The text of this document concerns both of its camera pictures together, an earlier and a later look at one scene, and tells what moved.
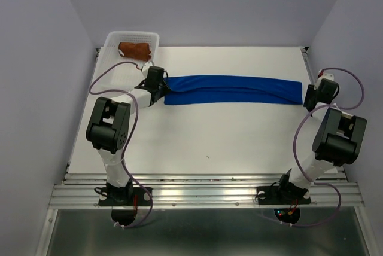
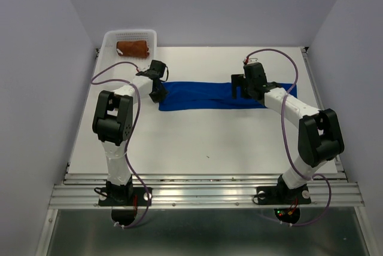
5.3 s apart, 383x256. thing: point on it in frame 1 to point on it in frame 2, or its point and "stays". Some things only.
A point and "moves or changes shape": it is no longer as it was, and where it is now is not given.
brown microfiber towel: x=140 y=51 stays
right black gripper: x=310 y=90 to x=237 y=80
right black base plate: x=274 y=195 stays
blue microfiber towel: x=233 y=90 moves or changes shape
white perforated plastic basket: x=115 y=76 stays
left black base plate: x=124 y=196 stays
